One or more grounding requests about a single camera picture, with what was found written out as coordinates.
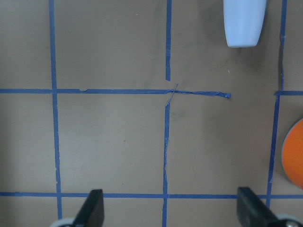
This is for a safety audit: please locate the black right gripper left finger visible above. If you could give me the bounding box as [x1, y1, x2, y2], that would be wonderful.
[72, 189, 105, 227]

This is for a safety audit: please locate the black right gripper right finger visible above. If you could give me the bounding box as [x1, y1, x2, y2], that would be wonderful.
[237, 187, 279, 227]

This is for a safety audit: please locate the white plastic cup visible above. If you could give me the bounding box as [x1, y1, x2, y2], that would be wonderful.
[223, 0, 267, 48]

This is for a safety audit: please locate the orange can with grey lid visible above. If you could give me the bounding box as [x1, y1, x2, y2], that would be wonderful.
[282, 119, 303, 189]

